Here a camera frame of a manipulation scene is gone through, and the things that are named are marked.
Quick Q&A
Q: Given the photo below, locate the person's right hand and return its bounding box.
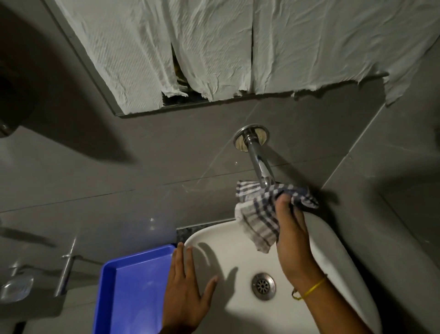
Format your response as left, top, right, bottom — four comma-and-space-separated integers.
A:
276, 194, 319, 280

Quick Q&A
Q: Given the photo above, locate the person's left hand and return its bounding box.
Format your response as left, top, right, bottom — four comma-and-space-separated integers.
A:
162, 242, 219, 325

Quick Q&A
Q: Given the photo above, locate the checkered cleaning cloth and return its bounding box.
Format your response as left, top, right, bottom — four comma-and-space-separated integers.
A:
235, 180, 319, 254

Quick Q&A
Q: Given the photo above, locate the person's left forearm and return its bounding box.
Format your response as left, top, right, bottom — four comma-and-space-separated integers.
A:
161, 320, 198, 334

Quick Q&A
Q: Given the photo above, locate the person's right forearm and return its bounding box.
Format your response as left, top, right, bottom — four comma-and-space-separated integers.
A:
285, 266, 374, 334

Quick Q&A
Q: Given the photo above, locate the white ceramic sink basin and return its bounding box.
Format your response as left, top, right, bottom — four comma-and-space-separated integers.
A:
184, 213, 382, 334

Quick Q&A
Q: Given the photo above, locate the chrome sink drain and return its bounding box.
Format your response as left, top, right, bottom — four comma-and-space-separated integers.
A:
251, 273, 276, 301

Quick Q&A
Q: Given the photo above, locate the blue plastic tray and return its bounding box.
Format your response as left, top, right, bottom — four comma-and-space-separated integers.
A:
92, 244, 177, 334

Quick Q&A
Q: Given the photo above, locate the wide white paper sheet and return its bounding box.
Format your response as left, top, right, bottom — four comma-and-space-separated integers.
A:
252, 0, 440, 106

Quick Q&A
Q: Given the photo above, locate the narrow white paper sheet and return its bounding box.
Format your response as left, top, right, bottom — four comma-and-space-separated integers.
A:
168, 0, 254, 103

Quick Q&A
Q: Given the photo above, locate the chrome wall faucet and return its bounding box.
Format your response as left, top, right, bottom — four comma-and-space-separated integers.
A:
233, 124, 275, 190

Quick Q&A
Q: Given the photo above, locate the yellow thread bracelet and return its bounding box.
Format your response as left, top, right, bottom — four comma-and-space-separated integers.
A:
291, 273, 328, 301

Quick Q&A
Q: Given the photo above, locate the wall mirror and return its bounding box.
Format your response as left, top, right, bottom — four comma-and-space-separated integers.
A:
43, 0, 391, 119

